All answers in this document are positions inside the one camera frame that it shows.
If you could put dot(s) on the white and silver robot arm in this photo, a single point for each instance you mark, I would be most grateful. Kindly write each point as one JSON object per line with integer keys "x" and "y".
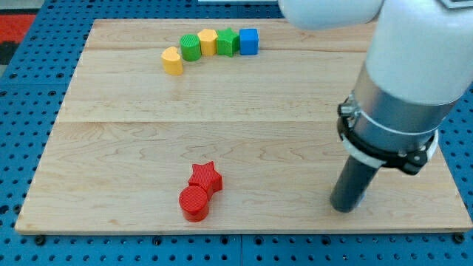
{"x": 418, "y": 65}

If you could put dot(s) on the red star block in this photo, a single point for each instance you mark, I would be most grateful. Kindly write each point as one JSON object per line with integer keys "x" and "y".
{"x": 206, "y": 177}

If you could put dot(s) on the light wooden board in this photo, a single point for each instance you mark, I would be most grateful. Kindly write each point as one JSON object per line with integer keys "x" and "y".
{"x": 127, "y": 134}

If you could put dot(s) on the red cylinder block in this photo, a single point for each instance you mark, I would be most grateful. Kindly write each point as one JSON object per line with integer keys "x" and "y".
{"x": 193, "y": 201}

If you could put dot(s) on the green star block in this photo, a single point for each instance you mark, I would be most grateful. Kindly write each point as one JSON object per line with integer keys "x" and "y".
{"x": 227, "y": 42}

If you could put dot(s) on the yellow heart block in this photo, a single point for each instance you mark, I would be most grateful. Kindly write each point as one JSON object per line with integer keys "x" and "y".
{"x": 172, "y": 61}

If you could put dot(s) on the blue cube block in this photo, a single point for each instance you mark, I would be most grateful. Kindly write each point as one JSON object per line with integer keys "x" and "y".
{"x": 249, "y": 41}

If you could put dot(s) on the yellow hexagon block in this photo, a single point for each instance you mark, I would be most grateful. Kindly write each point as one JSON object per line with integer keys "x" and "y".
{"x": 208, "y": 41}

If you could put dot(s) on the green cylinder block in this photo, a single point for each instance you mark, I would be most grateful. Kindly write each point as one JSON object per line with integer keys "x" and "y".
{"x": 190, "y": 47}

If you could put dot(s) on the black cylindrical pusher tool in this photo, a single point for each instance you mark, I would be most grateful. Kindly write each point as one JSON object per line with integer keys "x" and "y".
{"x": 351, "y": 185}

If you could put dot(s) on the red and black mat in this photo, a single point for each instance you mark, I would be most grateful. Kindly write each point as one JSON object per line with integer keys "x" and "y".
{"x": 15, "y": 24}

